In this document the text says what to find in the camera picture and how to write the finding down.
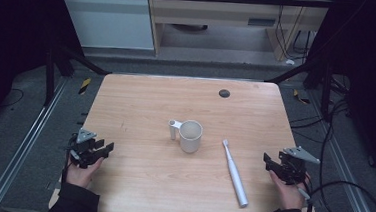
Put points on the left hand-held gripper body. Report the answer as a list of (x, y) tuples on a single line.
[(84, 149)]

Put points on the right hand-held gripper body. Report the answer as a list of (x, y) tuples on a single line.
[(292, 166)]

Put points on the person's left hand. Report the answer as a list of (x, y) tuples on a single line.
[(80, 173)]

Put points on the person's right hand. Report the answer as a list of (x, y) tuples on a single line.
[(286, 193)]

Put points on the white electric toothbrush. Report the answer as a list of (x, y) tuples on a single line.
[(234, 173)]

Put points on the yellow black tape strip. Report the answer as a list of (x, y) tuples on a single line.
[(301, 98), (84, 85)]

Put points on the black diagonal stand brace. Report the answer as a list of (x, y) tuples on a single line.
[(292, 72), (85, 61)]

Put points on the dark round table grommet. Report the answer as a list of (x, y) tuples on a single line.
[(224, 93)]

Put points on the small white floor object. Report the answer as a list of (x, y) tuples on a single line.
[(290, 62)]

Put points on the white cabinet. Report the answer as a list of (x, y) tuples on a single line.
[(108, 20)]

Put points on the light wooden desk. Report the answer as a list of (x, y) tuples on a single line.
[(215, 16)]

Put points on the metal floor rail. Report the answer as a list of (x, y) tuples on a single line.
[(345, 163), (26, 141)]

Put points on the black stand post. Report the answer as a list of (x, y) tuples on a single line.
[(326, 95), (50, 76)]

